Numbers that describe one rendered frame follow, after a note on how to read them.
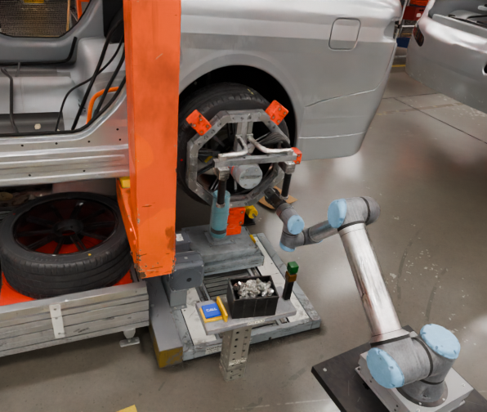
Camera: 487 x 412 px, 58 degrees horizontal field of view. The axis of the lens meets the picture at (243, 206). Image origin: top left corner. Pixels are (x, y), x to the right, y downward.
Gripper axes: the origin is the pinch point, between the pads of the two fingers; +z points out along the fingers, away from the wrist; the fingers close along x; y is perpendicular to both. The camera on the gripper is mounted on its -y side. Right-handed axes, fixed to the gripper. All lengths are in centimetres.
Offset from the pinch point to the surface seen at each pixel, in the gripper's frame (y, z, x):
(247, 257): 30.5, -1.4, -38.9
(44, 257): -74, -17, -93
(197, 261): -17, -26, -50
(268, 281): -14, -65, -24
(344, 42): -30, 8, 82
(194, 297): 8, -19, -71
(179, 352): -6, -54, -84
